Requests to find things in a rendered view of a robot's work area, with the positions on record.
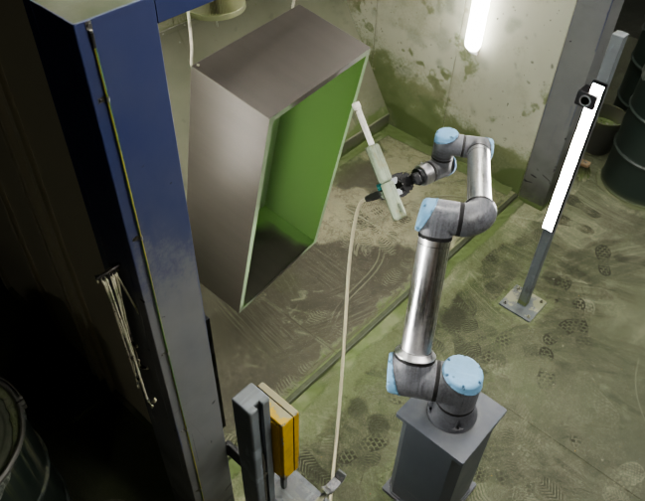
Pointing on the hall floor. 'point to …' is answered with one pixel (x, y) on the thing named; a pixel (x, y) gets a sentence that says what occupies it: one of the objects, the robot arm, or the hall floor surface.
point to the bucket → (599, 142)
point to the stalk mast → (254, 442)
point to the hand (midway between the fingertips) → (384, 191)
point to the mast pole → (577, 167)
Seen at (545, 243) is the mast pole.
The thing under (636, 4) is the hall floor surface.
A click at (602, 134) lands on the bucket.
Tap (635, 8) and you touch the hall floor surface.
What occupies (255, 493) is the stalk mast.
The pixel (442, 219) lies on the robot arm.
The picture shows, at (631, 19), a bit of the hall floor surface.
